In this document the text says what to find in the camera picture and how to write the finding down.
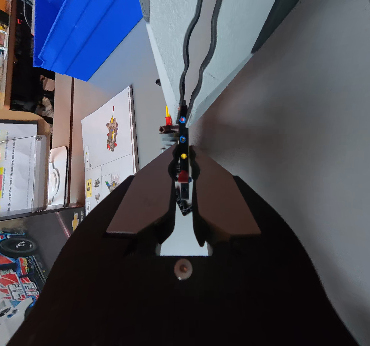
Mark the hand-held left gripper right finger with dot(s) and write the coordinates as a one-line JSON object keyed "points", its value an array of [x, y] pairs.
{"points": [[225, 204]]}

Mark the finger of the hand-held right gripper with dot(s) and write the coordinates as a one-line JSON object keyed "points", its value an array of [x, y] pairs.
{"points": [[170, 19], [240, 19]]}

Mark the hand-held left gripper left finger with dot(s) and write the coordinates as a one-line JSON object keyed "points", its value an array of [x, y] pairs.
{"points": [[138, 204]]}

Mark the black lego chassis assembly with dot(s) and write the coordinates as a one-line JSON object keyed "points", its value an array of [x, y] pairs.
{"points": [[183, 146]]}

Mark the lego instruction booklet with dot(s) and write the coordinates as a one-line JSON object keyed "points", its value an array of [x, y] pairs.
{"points": [[115, 149]]}

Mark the black lego set box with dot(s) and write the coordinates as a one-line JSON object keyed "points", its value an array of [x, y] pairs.
{"points": [[29, 250]]}

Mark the blue plastic bin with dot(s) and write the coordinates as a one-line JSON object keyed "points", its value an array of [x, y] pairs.
{"points": [[86, 19]]}

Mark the printed instruction sheet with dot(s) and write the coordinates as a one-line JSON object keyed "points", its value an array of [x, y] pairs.
{"points": [[17, 178]]}

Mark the brown cardboard box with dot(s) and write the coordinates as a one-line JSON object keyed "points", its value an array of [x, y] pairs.
{"points": [[43, 123]]}

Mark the wooden shelf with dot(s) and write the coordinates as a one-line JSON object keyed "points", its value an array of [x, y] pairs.
{"points": [[7, 62]]}

